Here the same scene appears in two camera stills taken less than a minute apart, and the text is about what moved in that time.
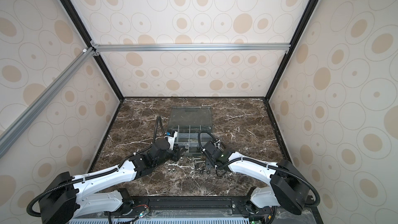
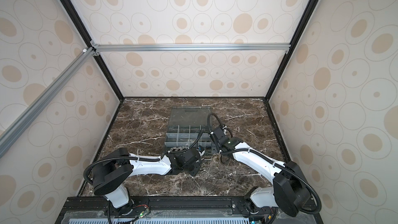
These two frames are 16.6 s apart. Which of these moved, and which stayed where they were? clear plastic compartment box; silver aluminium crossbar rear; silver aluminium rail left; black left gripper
Moved: black left gripper
Stayed: silver aluminium rail left; clear plastic compartment box; silver aluminium crossbar rear
